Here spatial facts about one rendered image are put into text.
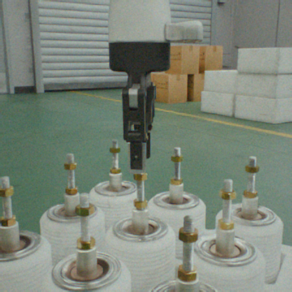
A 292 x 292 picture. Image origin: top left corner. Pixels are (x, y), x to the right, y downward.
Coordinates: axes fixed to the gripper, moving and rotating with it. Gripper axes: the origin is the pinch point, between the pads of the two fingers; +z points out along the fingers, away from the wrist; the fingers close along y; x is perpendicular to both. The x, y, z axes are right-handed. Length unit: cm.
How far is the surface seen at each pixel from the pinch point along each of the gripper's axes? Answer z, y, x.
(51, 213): 10.2, -3.5, -13.7
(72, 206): 9.0, -3.7, -10.4
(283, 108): 25, -237, 80
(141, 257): 11.9, 4.7, 0.6
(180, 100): 32, -360, 5
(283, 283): 17.5, -0.1, 19.5
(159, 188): 35, -86, -2
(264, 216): 10.2, -5.6, 17.6
